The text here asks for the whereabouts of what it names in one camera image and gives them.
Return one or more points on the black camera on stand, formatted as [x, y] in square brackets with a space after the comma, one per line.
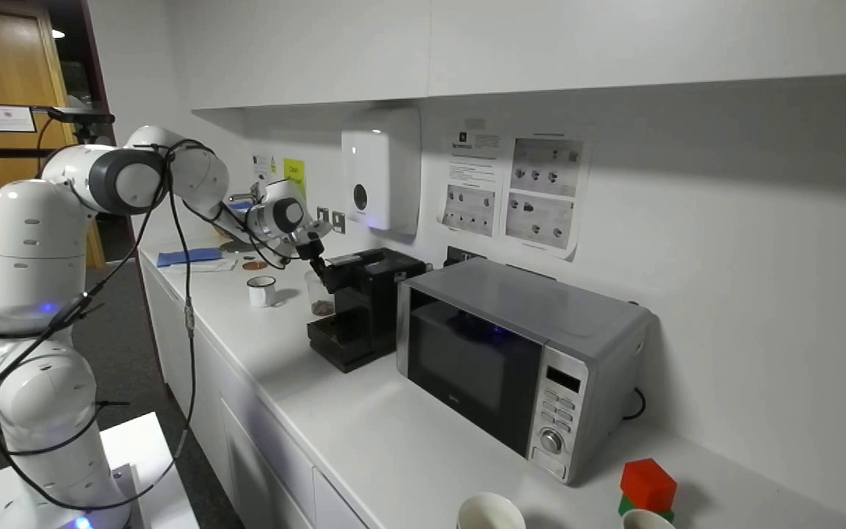
[81, 115]

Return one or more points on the silver microwave oven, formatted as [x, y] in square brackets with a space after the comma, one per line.
[501, 303]

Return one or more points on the white wall socket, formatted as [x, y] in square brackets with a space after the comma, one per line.
[263, 165]

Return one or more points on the green block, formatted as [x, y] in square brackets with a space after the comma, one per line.
[625, 507]

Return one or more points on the paper sheet with text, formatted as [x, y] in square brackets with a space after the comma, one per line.
[474, 157]

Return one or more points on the white base cabinet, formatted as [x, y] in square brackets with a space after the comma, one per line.
[219, 412]

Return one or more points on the black coffee maker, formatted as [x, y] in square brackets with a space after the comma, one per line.
[379, 294]

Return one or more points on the blue flat item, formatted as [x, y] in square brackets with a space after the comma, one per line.
[189, 256]

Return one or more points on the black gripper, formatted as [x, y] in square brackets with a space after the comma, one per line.
[310, 241]

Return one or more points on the wooden door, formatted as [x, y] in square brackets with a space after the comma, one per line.
[11, 49]

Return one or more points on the white mug with dark rim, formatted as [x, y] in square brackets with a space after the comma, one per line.
[263, 293]

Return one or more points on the white robot base platform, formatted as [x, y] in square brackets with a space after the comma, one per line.
[147, 470]

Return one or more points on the white paper towel dispenser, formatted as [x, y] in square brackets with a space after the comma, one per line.
[373, 165]

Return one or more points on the white wall cabinet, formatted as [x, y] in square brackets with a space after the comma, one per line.
[540, 38]

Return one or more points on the white door sign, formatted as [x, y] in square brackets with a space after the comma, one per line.
[7, 118]

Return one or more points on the white bowl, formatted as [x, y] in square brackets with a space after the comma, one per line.
[489, 513]

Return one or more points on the green wall poster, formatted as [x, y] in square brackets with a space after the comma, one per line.
[293, 172]

